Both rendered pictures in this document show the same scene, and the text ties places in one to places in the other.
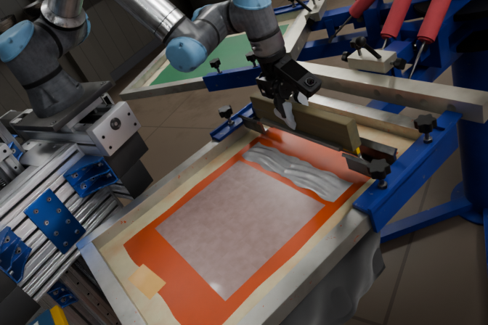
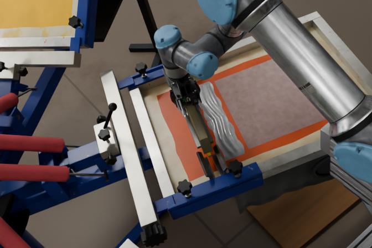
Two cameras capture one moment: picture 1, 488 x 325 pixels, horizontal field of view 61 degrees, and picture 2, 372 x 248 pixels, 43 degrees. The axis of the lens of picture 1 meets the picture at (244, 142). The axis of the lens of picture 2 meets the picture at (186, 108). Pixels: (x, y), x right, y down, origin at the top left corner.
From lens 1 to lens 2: 1.97 m
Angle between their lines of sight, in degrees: 98
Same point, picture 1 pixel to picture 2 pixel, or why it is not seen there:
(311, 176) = (209, 101)
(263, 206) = (247, 96)
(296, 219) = (233, 79)
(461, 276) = not seen: outside the picture
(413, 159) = (159, 70)
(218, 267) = not seen: hidden behind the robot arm
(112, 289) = (357, 66)
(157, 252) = not seen: hidden behind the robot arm
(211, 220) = (285, 102)
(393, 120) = (141, 104)
